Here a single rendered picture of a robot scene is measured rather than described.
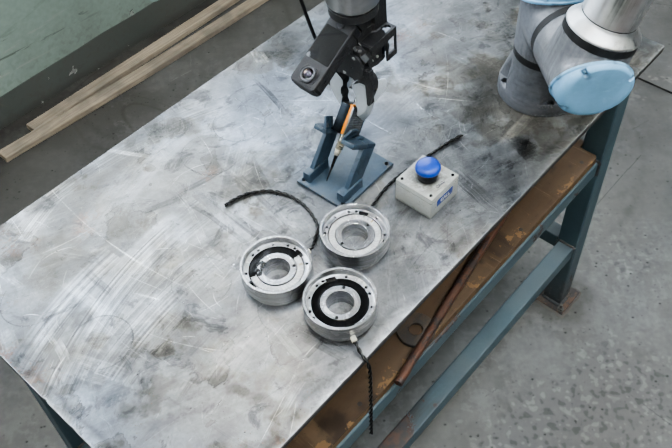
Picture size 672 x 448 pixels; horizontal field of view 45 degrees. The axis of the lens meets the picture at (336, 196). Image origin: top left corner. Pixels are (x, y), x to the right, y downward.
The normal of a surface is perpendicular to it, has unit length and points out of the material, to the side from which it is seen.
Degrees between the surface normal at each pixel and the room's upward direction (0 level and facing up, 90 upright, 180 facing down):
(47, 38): 90
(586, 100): 97
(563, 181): 0
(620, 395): 0
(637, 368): 0
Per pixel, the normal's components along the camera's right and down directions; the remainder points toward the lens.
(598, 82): 0.11, 0.82
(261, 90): -0.04, -0.66
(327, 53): -0.34, -0.22
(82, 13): 0.75, 0.48
